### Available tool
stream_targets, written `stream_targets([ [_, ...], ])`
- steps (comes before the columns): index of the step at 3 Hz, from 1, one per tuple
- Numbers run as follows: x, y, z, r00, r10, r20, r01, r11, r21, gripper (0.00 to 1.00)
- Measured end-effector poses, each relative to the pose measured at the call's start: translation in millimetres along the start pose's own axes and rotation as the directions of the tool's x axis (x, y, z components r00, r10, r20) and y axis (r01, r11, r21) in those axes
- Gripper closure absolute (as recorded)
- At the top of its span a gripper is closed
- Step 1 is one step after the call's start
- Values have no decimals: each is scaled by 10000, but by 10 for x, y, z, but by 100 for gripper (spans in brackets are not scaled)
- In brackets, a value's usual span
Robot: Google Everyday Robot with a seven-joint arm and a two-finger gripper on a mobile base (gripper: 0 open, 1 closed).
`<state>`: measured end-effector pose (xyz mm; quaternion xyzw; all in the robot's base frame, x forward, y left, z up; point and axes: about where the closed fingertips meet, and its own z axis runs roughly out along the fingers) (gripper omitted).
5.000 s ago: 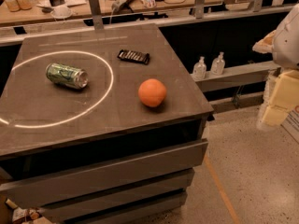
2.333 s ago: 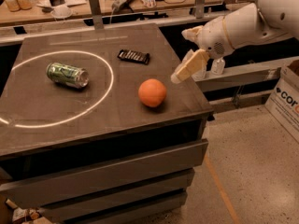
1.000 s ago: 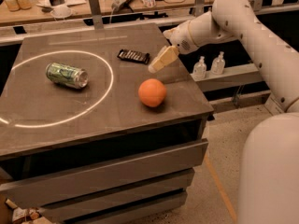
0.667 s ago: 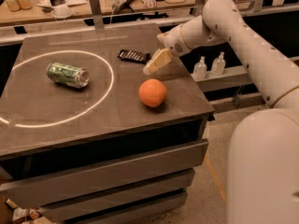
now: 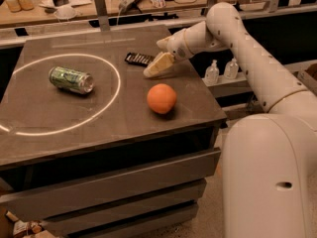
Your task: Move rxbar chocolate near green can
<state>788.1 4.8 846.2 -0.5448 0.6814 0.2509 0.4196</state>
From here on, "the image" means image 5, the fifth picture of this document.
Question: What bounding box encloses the black rxbar chocolate bar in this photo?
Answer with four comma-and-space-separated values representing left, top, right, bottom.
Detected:
125, 53, 155, 67

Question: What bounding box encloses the right clear sanitizer bottle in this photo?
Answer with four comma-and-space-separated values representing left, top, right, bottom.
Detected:
224, 58, 239, 79

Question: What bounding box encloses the white bowl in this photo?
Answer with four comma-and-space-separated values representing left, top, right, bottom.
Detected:
53, 6, 77, 20

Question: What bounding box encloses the left clear sanitizer bottle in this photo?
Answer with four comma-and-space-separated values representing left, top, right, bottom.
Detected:
204, 59, 219, 85

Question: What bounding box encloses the orange fruit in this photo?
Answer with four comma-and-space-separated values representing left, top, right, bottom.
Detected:
147, 83, 177, 114

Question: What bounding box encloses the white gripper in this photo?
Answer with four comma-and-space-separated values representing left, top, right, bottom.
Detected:
144, 28, 194, 78

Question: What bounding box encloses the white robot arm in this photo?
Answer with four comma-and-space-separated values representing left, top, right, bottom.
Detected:
145, 2, 317, 238

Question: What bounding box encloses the grey drawer cabinet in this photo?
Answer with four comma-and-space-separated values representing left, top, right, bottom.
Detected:
0, 26, 226, 238

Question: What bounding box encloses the clear sanitizer bottle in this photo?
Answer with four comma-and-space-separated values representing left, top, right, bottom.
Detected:
204, 59, 219, 85
224, 58, 239, 79

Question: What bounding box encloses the wooden workbench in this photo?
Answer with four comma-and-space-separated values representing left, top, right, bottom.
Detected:
0, 0, 236, 28

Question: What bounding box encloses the metal post bracket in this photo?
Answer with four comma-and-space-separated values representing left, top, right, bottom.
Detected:
94, 0, 110, 32

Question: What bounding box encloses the green soda can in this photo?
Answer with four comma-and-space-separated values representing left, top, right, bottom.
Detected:
49, 66, 94, 94

